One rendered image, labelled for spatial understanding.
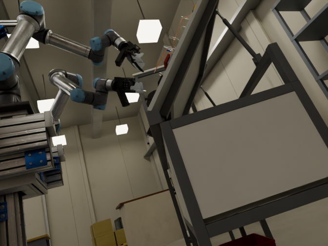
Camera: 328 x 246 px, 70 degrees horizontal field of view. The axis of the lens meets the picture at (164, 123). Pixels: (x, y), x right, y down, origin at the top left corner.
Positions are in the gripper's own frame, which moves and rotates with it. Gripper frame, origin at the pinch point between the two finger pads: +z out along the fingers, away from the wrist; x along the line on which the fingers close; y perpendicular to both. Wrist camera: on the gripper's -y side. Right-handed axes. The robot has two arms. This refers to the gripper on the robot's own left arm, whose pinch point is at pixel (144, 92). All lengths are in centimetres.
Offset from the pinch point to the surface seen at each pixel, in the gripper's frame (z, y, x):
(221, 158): 53, -17, -26
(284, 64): 66, 18, 6
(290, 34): 57, 57, 205
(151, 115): 23.9, -4.6, -29.7
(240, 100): 54, 3, -11
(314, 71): 87, 17, 189
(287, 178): 75, -22, -19
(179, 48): 24.5, 22.6, -9.7
